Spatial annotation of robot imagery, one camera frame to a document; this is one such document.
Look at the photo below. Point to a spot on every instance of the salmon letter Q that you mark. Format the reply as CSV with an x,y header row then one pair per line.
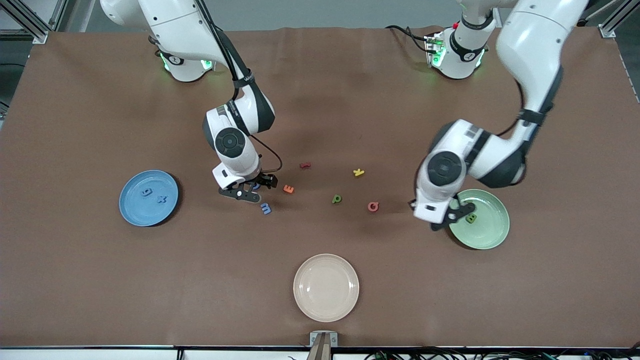
x,y
369,206

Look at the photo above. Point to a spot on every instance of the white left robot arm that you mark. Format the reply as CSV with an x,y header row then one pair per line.
x,y
535,45

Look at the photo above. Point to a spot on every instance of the orange letter E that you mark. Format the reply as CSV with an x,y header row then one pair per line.
x,y
288,189

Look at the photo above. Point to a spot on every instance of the blue plate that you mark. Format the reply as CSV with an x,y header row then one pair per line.
x,y
140,205

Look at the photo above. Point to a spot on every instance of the white table edge strip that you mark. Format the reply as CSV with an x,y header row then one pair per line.
x,y
100,355

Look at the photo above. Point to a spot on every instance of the yellow letter K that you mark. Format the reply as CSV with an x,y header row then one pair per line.
x,y
358,173

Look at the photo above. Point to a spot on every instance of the brown table mat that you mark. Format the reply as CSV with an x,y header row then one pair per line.
x,y
100,300

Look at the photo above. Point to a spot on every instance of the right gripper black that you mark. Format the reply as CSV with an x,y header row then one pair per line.
x,y
263,178

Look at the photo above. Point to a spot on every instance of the green letter B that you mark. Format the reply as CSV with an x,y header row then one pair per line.
x,y
471,218

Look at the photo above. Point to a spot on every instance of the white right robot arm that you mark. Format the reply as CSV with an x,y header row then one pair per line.
x,y
175,20

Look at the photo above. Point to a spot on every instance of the green plate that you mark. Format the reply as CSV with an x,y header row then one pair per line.
x,y
487,232

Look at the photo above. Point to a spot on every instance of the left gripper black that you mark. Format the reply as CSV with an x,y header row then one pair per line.
x,y
411,205

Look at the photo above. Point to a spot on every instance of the blue letter m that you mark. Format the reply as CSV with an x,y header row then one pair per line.
x,y
265,208

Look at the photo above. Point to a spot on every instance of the beige plate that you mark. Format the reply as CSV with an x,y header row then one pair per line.
x,y
325,287

